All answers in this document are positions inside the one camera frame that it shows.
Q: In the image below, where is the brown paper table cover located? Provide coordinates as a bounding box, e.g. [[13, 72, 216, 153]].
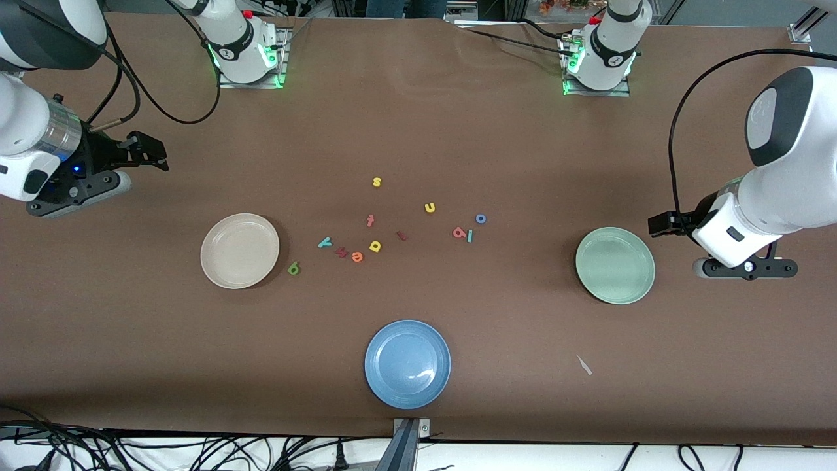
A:
[[0, 12, 837, 447]]

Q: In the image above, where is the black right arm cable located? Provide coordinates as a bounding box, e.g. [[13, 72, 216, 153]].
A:
[[85, 0, 223, 128]]

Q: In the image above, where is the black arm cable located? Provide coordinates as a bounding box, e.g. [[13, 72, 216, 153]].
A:
[[85, 0, 223, 128], [667, 49, 837, 230]]

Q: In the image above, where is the grey aluminium pole with bracket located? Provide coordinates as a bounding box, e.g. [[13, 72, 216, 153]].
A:
[[390, 417, 432, 471]]

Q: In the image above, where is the beige round plate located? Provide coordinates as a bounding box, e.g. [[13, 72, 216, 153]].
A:
[[200, 213, 281, 290]]

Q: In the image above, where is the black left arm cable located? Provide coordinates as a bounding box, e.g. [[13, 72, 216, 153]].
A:
[[667, 49, 837, 230]]

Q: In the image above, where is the blue round plate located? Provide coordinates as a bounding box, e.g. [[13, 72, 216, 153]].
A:
[[364, 319, 452, 410]]

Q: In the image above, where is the aluminium frame profile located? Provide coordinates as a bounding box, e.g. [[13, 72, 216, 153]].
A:
[[788, 5, 837, 45]]

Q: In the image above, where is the green round plate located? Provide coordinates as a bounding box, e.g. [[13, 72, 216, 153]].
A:
[[575, 226, 656, 305]]

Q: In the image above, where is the black cable on table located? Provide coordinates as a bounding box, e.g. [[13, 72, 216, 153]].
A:
[[458, 18, 576, 58]]

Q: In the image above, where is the grey metal equipment box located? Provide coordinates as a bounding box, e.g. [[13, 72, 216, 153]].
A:
[[445, 3, 480, 26]]

